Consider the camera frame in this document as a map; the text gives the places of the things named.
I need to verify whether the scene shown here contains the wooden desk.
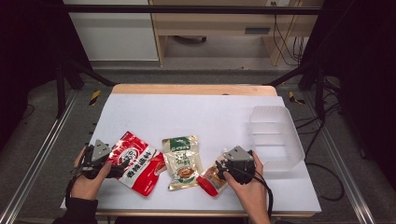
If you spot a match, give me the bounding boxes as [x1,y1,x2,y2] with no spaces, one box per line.
[148,0,325,67]

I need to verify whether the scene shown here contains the translucent plastic container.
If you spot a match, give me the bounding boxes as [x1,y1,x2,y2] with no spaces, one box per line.
[247,105,306,173]

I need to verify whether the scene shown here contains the black metal stand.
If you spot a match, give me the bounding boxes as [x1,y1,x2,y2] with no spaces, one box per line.
[55,58,117,119]
[266,61,327,123]

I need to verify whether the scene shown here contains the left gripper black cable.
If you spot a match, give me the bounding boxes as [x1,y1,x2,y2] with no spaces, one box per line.
[64,166,92,202]

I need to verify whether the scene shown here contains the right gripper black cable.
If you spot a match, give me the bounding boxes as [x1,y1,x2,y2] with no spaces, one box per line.
[246,171,275,220]

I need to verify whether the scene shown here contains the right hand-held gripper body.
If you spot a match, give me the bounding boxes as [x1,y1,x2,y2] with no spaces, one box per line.
[221,145,257,186]

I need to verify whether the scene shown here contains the aluminium rail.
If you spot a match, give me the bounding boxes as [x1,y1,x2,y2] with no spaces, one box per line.
[302,91,377,224]
[0,89,79,224]

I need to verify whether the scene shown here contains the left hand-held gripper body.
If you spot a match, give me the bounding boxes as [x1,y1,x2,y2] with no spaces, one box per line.
[81,138,113,180]

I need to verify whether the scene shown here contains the black floor cables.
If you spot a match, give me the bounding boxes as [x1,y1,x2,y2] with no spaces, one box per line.
[293,101,346,203]

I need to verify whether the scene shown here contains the red and white snack packet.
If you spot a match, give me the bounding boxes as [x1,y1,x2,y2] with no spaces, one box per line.
[106,131,167,198]

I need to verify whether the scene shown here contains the green and beige snack packet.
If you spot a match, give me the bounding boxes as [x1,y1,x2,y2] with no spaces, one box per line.
[161,134,205,191]

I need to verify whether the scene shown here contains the small red and orange packet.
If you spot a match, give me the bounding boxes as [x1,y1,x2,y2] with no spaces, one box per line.
[196,154,230,198]

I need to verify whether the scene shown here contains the black horizontal metal bar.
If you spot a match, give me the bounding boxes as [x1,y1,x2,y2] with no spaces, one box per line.
[60,4,322,16]

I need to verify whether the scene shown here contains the yellow and black tape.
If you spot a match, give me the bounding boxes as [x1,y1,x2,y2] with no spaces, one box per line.
[88,89,102,107]
[287,90,306,105]

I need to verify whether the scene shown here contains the person's right hand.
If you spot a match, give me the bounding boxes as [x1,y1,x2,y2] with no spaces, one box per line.
[222,150,270,213]

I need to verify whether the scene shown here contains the person's left hand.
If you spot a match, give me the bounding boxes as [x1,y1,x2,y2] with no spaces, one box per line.
[70,146,113,202]

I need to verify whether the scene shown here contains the black curtain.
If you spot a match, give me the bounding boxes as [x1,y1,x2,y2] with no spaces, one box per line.
[300,0,396,183]
[0,0,92,153]

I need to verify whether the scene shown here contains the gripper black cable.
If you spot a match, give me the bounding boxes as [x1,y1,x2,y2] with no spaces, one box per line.
[64,166,92,202]
[246,171,275,220]

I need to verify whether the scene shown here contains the white cabinet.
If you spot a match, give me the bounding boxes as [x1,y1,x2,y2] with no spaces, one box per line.
[63,0,160,63]

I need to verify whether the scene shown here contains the black hanging cables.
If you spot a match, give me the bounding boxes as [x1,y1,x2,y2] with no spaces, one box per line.
[271,1,308,67]

